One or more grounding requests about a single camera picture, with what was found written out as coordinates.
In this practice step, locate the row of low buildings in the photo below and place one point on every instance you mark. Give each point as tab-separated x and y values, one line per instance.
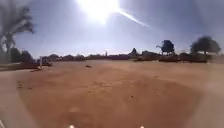
116	57

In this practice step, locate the dark round tree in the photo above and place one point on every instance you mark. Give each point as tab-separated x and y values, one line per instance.
167	46

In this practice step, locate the wide dark tree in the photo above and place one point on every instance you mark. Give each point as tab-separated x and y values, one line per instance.
205	45

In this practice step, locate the tall palm tree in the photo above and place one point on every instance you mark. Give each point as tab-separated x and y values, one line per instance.
8	38

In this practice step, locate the pale post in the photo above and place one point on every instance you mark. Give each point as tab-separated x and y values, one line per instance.
41	62

